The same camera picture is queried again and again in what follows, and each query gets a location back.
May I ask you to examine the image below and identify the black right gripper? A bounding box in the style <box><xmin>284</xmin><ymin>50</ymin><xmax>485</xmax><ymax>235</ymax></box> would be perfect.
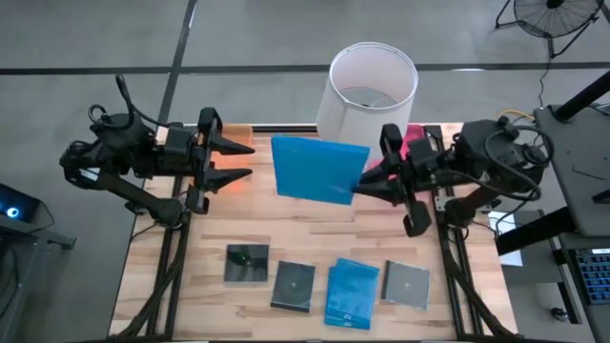
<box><xmin>352</xmin><ymin>122</ymin><xmax>447</xmax><ymax>238</ymax></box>

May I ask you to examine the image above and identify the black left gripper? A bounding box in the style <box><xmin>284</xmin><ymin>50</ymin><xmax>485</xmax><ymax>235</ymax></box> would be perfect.
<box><xmin>159</xmin><ymin>107</ymin><xmax>256</xmax><ymax>214</ymax></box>

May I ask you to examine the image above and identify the orange translucent plastic bin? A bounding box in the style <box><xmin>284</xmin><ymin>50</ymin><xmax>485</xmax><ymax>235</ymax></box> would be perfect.
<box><xmin>193</xmin><ymin>123</ymin><xmax>254</xmax><ymax>195</ymax></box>

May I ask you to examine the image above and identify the pink translucent plastic bin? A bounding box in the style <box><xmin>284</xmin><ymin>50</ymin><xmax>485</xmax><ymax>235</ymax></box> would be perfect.
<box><xmin>364</xmin><ymin>124</ymin><xmax>433</xmax><ymax>192</ymax></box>

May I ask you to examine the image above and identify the glossy black jewel case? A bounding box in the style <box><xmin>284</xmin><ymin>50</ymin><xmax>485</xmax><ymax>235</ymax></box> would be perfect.
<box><xmin>223</xmin><ymin>243</ymin><xmax>271</xmax><ymax>284</ymax></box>

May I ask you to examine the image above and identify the matte black jewel case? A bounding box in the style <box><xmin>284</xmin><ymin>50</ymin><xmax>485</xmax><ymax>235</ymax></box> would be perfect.
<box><xmin>270</xmin><ymin>260</ymin><xmax>316</xmax><ymax>314</ymax></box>

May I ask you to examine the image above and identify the grey jewel case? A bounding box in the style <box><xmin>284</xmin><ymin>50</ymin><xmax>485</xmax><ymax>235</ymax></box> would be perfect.
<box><xmin>380</xmin><ymin>260</ymin><xmax>433</xmax><ymax>312</ymax></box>

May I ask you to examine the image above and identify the white shade table lamp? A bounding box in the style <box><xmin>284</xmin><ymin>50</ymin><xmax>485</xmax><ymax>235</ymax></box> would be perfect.
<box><xmin>315</xmin><ymin>41</ymin><xmax>419</xmax><ymax>159</ymax></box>

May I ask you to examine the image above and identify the white paper sheet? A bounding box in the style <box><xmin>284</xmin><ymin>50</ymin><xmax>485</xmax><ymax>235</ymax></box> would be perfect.
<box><xmin>488</xmin><ymin>209</ymin><xmax>524</xmax><ymax>268</ymax></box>

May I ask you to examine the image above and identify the black side desk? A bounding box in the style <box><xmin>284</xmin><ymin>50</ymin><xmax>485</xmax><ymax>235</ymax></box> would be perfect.
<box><xmin>495</xmin><ymin>207</ymin><xmax>610</xmax><ymax>343</ymax></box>

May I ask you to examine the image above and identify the grey metal cart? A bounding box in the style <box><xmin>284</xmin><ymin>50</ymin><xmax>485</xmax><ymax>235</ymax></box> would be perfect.
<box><xmin>533</xmin><ymin>104</ymin><xmax>610</xmax><ymax>237</ymax></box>

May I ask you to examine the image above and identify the black stand pole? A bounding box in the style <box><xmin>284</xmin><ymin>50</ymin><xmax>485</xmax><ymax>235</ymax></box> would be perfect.
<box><xmin>555</xmin><ymin>71</ymin><xmax>610</xmax><ymax>123</ymax></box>

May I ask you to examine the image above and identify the grey metal shelf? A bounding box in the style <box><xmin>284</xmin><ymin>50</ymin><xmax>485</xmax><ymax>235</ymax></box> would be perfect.
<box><xmin>0</xmin><ymin>213</ymin><xmax>77</xmax><ymax>343</ymax></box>

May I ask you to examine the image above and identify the black device blue light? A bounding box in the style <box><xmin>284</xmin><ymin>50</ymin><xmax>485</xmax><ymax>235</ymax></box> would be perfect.
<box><xmin>0</xmin><ymin>183</ymin><xmax>42</xmax><ymax>224</ymax></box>

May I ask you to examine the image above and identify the backlit computer keyboard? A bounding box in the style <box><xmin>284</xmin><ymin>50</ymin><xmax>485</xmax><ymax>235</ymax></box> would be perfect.
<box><xmin>574</xmin><ymin>247</ymin><xmax>610</xmax><ymax>306</ymax></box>

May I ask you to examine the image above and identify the black floor fan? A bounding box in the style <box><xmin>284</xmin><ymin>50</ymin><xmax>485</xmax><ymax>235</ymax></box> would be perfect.
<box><xmin>494</xmin><ymin>0</ymin><xmax>605</xmax><ymax>59</ymax></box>

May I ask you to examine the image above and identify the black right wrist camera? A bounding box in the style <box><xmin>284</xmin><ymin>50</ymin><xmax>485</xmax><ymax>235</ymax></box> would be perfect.
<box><xmin>408</xmin><ymin>137</ymin><xmax>437</xmax><ymax>166</ymax></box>

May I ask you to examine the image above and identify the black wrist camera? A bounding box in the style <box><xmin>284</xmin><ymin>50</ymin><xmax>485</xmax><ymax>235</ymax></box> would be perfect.
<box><xmin>408</xmin><ymin>137</ymin><xmax>437</xmax><ymax>166</ymax></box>
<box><xmin>164</xmin><ymin>124</ymin><xmax>195</xmax><ymax>156</ymax></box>

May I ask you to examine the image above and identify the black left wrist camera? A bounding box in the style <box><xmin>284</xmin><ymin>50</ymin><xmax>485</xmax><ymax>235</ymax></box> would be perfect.
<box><xmin>164</xmin><ymin>124</ymin><xmax>195</xmax><ymax>156</ymax></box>

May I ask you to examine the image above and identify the black aluminium table frame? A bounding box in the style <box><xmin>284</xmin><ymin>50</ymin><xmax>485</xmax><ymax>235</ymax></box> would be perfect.
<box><xmin>112</xmin><ymin>113</ymin><xmax>519</xmax><ymax>342</ymax></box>

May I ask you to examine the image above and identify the yellow cable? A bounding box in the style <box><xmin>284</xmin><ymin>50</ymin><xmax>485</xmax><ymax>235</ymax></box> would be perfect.
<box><xmin>495</xmin><ymin>109</ymin><xmax>536</xmax><ymax>121</ymax></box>

